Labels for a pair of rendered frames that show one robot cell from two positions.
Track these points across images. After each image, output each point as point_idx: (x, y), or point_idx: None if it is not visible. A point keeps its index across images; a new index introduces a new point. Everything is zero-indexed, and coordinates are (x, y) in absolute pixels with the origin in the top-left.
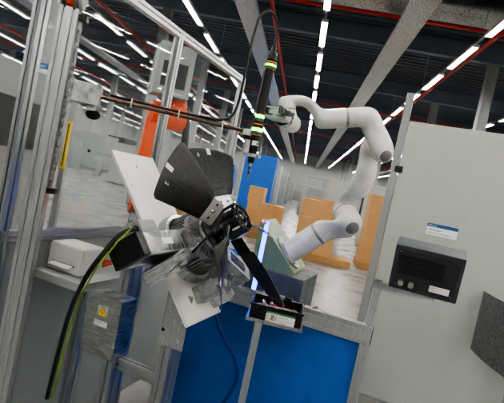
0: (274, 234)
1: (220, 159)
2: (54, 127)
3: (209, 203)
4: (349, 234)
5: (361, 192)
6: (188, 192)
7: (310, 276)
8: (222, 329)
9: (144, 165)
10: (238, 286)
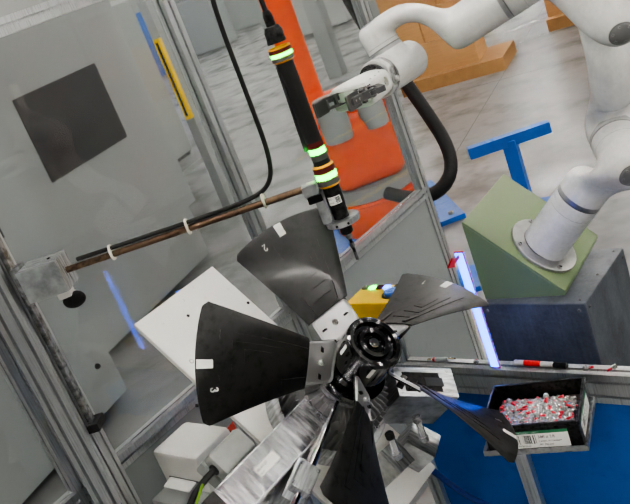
0: (502, 228)
1: (305, 232)
2: (38, 352)
3: (306, 358)
4: None
5: (617, 102)
6: (259, 372)
7: (602, 271)
8: (454, 484)
9: (201, 297)
10: (468, 368)
